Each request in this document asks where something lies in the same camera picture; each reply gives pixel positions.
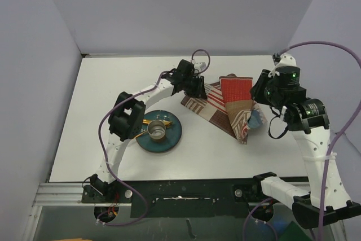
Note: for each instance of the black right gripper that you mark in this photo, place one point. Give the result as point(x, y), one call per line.
point(255, 90)

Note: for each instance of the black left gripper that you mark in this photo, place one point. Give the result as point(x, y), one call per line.
point(199, 91)

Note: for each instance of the patchwork striped cloth placemat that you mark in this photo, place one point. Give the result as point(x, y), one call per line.
point(229, 106)

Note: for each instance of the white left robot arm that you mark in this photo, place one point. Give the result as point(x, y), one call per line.
point(126, 117)

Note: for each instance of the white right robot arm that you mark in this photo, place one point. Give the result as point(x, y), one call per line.
point(306, 118)

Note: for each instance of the gold spoon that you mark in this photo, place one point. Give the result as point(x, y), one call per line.
point(164, 122)

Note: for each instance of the blue ceramic plate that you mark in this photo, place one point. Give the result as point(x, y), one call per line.
point(173, 133)

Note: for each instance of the beige metal cup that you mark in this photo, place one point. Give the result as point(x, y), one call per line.
point(157, 132)

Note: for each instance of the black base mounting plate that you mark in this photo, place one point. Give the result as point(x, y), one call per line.
point(200, 198)

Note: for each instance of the blue object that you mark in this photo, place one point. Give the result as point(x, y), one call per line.
point(279, 224)

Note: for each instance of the green object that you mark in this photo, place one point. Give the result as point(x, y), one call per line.
point(293, 233)

